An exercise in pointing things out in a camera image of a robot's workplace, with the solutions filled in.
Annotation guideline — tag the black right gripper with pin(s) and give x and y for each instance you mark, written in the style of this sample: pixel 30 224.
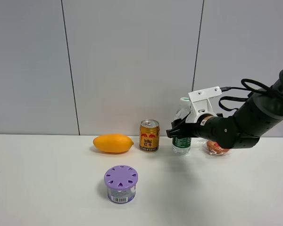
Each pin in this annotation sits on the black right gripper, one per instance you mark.
pixel 218 129

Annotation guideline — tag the clear water bottle green label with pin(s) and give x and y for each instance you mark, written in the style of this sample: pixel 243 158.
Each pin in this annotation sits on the clear water bottle green label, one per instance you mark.
pixel 182 145

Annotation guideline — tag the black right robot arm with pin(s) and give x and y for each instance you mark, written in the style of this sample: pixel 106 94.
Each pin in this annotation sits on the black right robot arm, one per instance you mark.
pixel 261 111

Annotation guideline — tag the gold red bull can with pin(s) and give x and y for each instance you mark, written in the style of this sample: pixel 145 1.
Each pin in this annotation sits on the gold red bull can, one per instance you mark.
pixel 149 135

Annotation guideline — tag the wrapped fruit tart pastry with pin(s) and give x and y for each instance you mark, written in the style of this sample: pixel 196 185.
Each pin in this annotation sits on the wrapped fruit tart pastry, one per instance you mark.
pixel 212 148

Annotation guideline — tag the yellow mango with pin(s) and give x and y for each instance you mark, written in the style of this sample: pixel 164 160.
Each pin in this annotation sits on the yellow mango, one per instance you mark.
pixel 113 143

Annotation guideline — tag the purple lid air freshener jar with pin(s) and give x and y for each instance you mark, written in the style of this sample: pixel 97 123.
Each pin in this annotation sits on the purple lid air freshener jar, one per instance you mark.
pixel 121 183

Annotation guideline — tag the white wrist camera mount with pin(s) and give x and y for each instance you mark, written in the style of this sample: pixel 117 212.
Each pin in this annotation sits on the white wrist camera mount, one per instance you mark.
pixel 200 103

